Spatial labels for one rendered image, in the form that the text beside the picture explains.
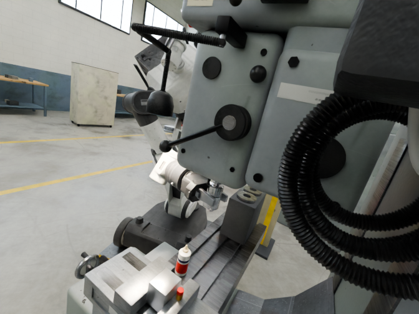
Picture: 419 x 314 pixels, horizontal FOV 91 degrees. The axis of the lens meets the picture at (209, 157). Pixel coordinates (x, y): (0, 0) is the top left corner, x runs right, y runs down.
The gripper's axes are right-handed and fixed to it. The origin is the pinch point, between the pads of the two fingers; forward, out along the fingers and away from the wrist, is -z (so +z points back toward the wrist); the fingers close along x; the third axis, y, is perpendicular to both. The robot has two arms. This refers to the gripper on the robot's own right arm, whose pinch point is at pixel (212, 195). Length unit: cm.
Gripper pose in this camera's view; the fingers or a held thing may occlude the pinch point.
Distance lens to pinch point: 59.5
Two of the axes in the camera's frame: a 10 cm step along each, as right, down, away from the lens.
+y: -2.3, 9.3, 2.8
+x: 6.8, -0.5, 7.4
